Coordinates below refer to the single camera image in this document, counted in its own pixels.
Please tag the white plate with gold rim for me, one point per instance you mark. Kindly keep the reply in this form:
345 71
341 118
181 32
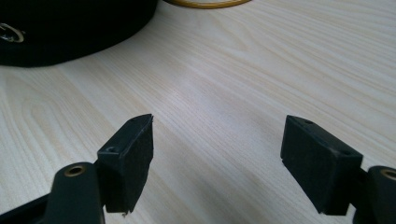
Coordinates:
207 3

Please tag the black round container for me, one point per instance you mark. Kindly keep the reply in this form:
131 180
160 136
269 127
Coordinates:
71 28

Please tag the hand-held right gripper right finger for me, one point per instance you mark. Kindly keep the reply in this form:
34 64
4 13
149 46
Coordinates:
320 174

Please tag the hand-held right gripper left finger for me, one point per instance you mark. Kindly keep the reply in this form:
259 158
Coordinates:
126 168

